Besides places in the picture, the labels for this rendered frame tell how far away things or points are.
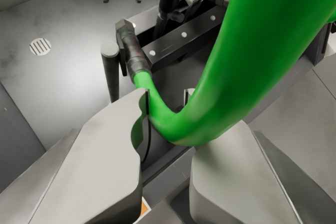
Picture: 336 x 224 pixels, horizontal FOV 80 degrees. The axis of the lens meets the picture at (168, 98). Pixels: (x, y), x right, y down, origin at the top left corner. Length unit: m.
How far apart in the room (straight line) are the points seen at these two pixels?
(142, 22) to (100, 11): 0.21
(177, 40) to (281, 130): 1.48
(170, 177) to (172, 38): 0.26
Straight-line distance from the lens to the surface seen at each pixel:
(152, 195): 0.39
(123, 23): 0.23
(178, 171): 0.40
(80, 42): 0.56
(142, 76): 0.16
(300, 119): 1.94
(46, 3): 0.63
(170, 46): 0.40
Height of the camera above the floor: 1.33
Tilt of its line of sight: 72 degrees down
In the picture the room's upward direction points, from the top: 48 degrees clockwise
